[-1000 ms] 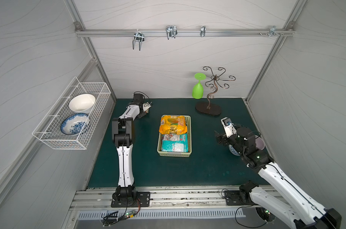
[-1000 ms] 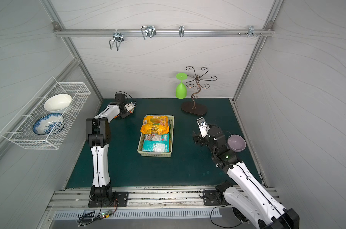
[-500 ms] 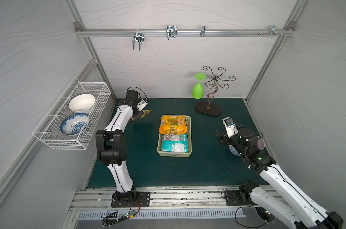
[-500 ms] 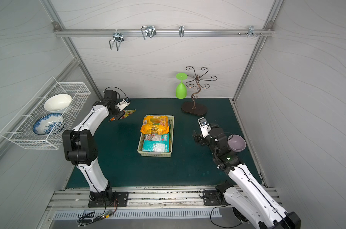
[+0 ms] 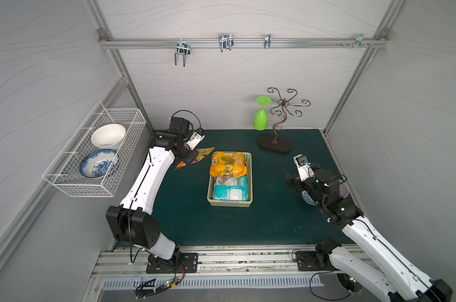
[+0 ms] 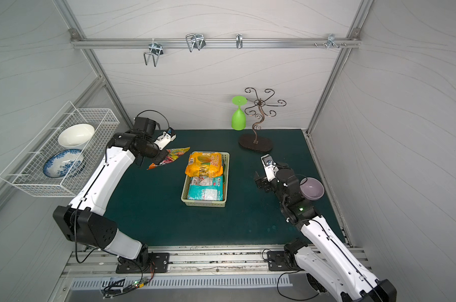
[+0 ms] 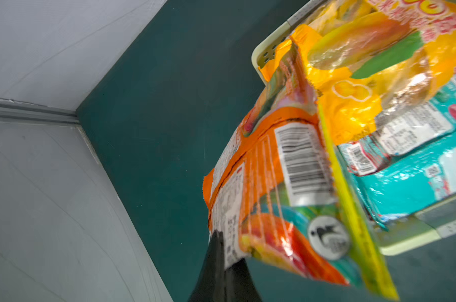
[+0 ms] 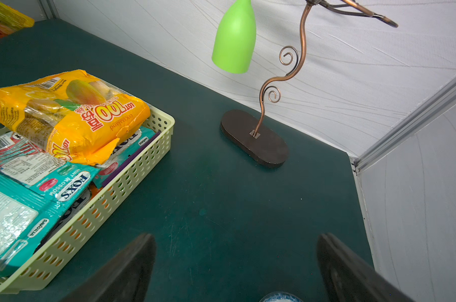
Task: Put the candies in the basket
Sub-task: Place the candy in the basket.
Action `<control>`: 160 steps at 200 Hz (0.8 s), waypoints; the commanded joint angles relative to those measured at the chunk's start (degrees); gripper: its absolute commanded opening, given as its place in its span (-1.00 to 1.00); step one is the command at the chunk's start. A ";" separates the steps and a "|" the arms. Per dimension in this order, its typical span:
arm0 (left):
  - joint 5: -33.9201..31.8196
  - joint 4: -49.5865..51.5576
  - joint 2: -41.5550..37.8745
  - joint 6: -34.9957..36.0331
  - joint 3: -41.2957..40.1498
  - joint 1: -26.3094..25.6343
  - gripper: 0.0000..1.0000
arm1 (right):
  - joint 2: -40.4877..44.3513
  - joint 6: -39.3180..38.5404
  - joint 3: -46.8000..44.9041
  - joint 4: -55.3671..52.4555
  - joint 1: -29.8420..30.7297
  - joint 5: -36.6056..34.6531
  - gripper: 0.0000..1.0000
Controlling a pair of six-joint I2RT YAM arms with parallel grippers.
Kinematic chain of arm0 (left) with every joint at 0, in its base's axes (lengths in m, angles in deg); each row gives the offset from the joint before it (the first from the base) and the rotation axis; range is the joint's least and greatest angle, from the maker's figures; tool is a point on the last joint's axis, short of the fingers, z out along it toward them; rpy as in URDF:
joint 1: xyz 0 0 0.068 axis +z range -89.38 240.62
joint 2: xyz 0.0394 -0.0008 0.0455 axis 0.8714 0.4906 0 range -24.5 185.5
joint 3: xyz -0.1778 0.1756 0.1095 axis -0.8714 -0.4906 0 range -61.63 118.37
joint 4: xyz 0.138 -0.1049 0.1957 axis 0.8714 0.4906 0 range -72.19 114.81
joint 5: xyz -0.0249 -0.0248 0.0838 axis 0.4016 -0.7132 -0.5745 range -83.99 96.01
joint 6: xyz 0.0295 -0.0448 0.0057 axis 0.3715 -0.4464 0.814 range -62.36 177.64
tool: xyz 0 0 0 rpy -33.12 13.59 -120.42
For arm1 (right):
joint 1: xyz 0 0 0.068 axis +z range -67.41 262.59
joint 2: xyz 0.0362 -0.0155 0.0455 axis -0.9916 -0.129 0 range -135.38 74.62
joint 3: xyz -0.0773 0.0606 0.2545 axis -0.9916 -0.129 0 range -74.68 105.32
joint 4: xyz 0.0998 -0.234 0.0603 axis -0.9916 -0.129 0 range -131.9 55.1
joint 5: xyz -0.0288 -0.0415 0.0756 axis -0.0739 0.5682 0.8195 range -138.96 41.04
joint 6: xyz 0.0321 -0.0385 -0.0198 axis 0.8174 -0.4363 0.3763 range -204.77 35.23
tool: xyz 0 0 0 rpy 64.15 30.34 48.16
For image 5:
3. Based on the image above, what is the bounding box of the orange Fox's candy bag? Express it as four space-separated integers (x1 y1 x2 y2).
175 147 215 170

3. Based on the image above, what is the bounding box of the yellow mango candy bag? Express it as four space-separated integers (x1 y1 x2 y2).
210 152 248 178

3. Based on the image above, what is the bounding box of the teal candy bag back side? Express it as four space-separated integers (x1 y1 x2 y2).
213 176 249 201

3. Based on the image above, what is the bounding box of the pale green plastic basket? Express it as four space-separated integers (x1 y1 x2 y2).
207 152 254 208

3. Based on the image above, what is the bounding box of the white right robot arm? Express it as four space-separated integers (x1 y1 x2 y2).
285 165 453 301

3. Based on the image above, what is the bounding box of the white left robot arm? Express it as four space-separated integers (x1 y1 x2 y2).
106 117 205 271

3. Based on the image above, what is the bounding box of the lilac bowl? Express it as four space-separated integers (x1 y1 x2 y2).
339 182 350 198

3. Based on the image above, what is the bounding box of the small blue patterned bowl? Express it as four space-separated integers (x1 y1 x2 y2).
301 191 317 206

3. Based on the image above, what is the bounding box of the dark bronze cup tree stand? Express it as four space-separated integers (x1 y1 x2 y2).
258 87 312 154

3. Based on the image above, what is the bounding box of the white bowl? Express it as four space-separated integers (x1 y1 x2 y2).
91 123 127 150

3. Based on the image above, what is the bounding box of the blue patterned plate bowl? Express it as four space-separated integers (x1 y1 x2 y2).
79 149 118 179

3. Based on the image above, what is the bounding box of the green plastic wine glass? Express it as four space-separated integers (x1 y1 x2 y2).
253 96 271 131

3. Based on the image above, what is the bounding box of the metal double hook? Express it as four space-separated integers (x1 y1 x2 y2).
174 42 191 67

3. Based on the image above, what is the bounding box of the metal hook centre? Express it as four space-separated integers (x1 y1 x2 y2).
218 33 234 52

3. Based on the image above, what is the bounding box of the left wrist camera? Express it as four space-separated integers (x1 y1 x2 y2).
186 127 205 150

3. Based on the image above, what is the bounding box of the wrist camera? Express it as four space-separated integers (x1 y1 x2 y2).
293 154 315 182
186 127 205 150

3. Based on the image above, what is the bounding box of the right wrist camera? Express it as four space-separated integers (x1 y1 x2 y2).
293 154 315 182

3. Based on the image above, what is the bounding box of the white wire wall basket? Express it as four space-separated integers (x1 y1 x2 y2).
42 102 146 198

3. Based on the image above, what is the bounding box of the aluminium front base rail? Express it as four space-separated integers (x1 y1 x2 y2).
89 245 402 280

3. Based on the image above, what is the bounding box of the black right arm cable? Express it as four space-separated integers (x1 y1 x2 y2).
308 269 353 301

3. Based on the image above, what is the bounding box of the aluminium top rail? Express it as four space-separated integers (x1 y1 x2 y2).
99 36 389 50

